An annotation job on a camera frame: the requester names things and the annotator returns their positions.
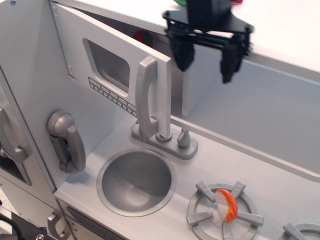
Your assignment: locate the black bracket with screw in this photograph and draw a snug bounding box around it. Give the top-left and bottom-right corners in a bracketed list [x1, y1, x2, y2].
[0, 215, 48, 240]

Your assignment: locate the grey toy faucet set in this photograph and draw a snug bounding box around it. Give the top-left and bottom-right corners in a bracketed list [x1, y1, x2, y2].
[145, 128, 199, 160]

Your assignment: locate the grey stove burner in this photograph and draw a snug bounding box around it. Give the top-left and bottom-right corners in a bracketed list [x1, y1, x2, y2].
[279, 221, 320, 240]
[186, 180, 264, 240]

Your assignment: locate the grey toy wall phone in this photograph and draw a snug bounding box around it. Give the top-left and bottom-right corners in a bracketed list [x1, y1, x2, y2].
[47, 110, 86, 174]

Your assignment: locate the round steel sink bowl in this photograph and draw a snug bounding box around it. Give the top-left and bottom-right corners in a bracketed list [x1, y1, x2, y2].
[96, 148, 177, 217]

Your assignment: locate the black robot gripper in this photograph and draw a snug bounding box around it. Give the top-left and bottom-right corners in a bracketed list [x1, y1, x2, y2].
[163, 0, 254, 84]

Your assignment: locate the salmon nigiri sushi toy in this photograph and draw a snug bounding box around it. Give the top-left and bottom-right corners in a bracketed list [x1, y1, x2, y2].
[214, 188, 238, 223]

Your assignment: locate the dark oven vent grille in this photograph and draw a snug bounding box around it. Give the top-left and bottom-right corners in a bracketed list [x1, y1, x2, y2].
[66, 206, 125, 240]

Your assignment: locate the grey toy microwave door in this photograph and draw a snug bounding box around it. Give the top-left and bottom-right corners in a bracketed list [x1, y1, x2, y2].
[51, 2, 172, 138]

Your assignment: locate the grey oven door handle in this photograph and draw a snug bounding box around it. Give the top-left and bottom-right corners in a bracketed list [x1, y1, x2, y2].
[47, 212, 70, 240]

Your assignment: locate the grey right stove burner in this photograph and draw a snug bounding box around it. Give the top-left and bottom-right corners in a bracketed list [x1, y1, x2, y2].
[279, 221, 320, 240]

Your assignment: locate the grey left stove burner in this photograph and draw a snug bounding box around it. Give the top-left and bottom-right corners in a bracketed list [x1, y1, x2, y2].
[186, 180, 264, 240]

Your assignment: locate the red toy strawberry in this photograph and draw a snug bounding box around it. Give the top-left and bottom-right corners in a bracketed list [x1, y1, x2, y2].
[132, 29, 154, 48]

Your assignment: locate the grey fridge door handle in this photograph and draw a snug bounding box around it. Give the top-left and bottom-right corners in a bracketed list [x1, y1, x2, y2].
[0, 107, 28, 164]

